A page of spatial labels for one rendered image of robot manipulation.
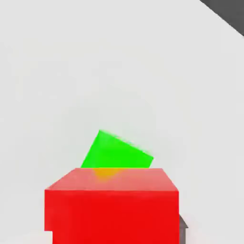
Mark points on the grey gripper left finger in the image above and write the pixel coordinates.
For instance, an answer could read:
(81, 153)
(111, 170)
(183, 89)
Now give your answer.
(47, 238)

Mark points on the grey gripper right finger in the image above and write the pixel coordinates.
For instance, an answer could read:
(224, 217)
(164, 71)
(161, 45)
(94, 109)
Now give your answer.
(182, 234)

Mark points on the small red cube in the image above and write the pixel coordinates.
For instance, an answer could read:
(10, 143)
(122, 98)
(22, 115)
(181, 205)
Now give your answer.
(112, 213)

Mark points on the small green cube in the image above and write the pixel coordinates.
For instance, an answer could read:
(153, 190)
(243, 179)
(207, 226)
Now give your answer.
(116, 152)

